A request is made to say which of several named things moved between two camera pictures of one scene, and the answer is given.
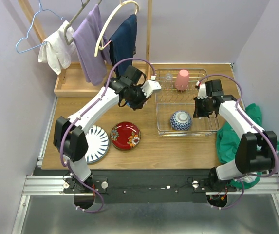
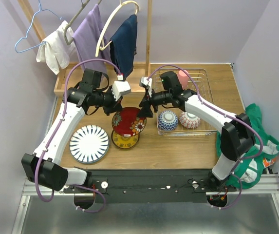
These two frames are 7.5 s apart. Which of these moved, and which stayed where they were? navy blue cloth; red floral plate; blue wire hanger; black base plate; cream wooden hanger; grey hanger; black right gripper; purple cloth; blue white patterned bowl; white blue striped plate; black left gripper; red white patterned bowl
Moved: black right gripper; black left gripper; red floral plate; blue white patterned bowl; red white patterned bowl
Stayed: white blue striped plate; black base plate; grey hanger; purple cloth; cream wooden hanger; navy blue cloth; blue wire hanger
